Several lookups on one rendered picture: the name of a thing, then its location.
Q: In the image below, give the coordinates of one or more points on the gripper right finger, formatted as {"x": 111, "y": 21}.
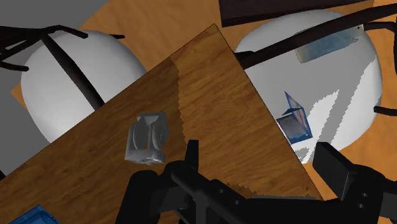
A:
{"x": 356, "y": 186}

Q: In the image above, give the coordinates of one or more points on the wooden table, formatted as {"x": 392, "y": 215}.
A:
{"x": 217, "y": 118}

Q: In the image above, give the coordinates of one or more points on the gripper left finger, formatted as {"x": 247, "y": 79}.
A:
{"x": 192, "y": 192}

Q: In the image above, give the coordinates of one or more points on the blue flat box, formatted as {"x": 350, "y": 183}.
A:
{"x": 34, "y": 217}

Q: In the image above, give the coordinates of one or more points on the small grey tape dispenser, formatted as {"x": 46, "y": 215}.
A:
{"x": 145, "y": 139}

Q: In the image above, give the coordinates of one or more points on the blue open book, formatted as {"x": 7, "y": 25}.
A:
{"x": 296, "y": 125}

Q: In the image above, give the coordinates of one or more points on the grey-blue cleaver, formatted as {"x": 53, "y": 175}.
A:
{"x": 325, "y": 45}

